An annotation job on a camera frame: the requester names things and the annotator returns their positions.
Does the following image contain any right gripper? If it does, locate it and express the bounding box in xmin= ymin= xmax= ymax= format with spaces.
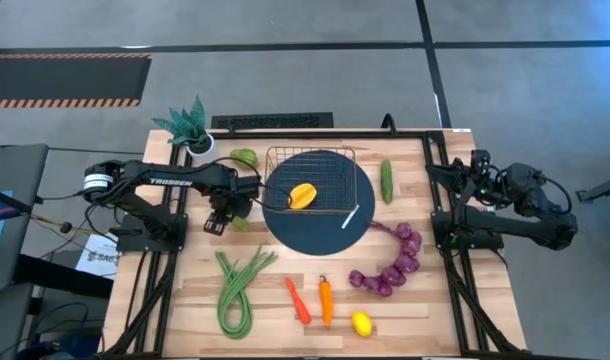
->
xmin=425 ymin=148 xmax=502 ymax=222

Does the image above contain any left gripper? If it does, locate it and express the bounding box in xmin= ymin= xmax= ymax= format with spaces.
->
xmin=203 ymin=172 xmax=263 ymax=238

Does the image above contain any green long beans bundle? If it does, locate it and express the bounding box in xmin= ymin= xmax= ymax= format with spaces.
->
xmin=214 ymin=244 xmax=280 ymax=341

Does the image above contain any green cucumber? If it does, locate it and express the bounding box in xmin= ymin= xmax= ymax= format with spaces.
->
xmin=379 ymin=159 xmax=395 ymax=205

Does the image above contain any green starfruit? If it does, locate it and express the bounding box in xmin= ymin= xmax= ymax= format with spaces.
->
xmin=228 ymin=148 xmax=260 ymax=169

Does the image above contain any purple grape bunch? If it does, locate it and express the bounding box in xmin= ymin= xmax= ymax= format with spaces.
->
xmin=348 ymin=219 xmax=424 ymax=299

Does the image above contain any yellow starfruit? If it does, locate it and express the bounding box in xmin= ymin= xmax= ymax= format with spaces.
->
xmin=288 ymin=182 xmax=318 ymax=210

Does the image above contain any red chili pepper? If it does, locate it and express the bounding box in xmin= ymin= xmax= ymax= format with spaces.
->
xmin=284 ymin=277 xmax=313 ymax=326

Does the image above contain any orange pepper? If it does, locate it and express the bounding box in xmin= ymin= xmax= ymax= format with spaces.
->
xmin=318 ymin=274 xmax=335 ymax=328

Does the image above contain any yellow lemon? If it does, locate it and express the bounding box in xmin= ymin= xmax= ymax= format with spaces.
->
xmin=351 ymin=310 xmax=374 ymax=338

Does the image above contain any white basket tag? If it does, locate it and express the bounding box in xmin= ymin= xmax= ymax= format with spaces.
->
xmin=340 ymin=203 xmax=360 ymax=230

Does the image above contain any round dark blue mat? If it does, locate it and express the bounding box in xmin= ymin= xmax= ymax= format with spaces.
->
xmin=261 ymin=149 xmax=376 ymax=257

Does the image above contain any potted green plant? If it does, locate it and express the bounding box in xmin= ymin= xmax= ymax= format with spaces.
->
xmin=151 ymin=94 xmax=217 ymax=159

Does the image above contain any black floor vent strip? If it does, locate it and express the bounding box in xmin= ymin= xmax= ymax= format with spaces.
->
xmin=210 ymin=111 xmax=335 ymax=130

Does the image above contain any white paper sign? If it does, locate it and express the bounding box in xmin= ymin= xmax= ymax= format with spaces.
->
xmin=74 ymin=232 xmax=121 ymax=280

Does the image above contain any grey chair base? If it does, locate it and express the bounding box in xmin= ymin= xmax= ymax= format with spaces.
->
xmin=576 ymin=169 xmax=610 ymax=221

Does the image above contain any grey desk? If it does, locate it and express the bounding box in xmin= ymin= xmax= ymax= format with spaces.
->
xmin=0 ymin=143 xmax=50 ymax=360

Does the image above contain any black hazard-striped floor mat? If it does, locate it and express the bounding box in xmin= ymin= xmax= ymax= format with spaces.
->
xmin=0 ymin=53 xmax=153 ymax=109

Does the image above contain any copper wire basket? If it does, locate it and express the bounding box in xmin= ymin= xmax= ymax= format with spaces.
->
xmin=261 ymin=144 xmax=360 ymax=217

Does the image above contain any black table frame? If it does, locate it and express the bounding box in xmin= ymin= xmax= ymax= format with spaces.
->
xmin=102 ymin=128 xmax=524 ymax=359

